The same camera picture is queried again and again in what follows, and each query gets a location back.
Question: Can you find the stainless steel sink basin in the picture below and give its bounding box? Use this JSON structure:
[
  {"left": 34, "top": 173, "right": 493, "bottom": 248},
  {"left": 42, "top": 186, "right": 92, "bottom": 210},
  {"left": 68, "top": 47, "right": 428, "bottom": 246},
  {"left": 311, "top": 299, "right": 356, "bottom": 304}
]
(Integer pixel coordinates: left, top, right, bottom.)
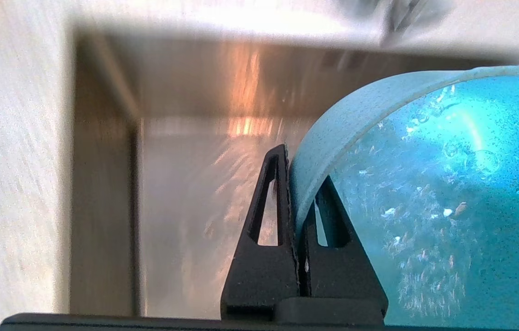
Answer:
[{"left": 70, "top": 28, "right": 519, "bottom": 319}]

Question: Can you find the teal bowl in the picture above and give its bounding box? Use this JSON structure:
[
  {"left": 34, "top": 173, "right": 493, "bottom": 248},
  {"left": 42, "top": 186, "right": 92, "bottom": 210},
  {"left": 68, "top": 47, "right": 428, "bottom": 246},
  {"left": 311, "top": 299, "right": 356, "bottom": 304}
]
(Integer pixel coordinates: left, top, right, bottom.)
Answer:
[{"left": 289, "top": 66, "right": 519, "bottom": 331}]

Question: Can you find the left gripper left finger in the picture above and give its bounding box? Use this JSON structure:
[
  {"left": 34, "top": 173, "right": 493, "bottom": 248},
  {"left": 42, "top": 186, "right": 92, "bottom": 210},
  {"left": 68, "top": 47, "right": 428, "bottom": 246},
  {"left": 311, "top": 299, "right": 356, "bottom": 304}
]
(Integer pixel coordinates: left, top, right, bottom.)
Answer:
[{"left": 221, "top": 144, "right": 301, "bottom": 321}]

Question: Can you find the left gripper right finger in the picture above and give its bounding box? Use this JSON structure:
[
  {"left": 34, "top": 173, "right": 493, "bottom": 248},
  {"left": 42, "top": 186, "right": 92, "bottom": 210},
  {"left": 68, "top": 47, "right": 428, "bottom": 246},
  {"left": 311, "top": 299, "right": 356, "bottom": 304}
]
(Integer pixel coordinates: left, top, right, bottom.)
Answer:
[{"left": 299, "top": 175, "right": 389, "bottom": 323}]

